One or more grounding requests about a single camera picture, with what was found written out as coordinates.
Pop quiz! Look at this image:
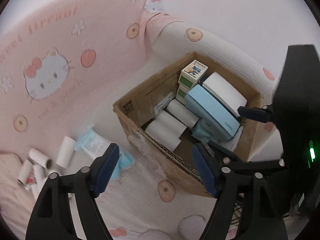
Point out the white paper roll tube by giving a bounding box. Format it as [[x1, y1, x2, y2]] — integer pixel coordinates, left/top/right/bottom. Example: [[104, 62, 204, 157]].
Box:
[[155, 111, 187, 137], [29, 148, 52, 169], [17, 159, 33, 185], [145, 120, 181, 151], [56, 136, 76, 168], [167, 99, 200, 129], [48, 169, 62, 177], [33, 164, 45, 190]]

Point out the small white red tube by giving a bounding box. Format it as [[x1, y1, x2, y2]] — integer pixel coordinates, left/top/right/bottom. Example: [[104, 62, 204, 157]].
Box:
[[24, 171, 36, 190]]

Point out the white flat box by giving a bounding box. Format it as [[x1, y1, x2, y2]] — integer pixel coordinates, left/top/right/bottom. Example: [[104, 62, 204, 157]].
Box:
[[202, 72, 247, 118]]

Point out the light blue Lucky box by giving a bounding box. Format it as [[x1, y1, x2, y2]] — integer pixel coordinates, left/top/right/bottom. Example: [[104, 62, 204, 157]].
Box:
[[184, 85, 240, 141]]

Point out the teal tissue pack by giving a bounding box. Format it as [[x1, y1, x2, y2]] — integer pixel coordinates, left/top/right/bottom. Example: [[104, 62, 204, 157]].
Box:
[[192, 119, 222, 143]]

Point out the cartoon printed carton box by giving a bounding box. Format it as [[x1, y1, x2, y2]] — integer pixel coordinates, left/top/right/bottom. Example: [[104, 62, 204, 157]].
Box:
[[178, 60, 208, 90]]

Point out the green white carton box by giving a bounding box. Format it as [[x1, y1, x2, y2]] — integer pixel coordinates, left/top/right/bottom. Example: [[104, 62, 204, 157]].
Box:
[[175, 85, 189, 105]]

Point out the light blue tissue pack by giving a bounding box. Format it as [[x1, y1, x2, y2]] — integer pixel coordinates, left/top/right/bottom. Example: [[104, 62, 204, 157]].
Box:
[[74, 128, 135, 180]]

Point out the pink Hello Kitty sofa cover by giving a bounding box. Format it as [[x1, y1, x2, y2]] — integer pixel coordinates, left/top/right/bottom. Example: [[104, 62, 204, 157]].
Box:
[[0, 0, 284, 240]]

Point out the brown cardboard box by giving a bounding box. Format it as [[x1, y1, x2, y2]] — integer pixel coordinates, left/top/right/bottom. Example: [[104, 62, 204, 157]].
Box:
[[113, 52, 263, 197]]

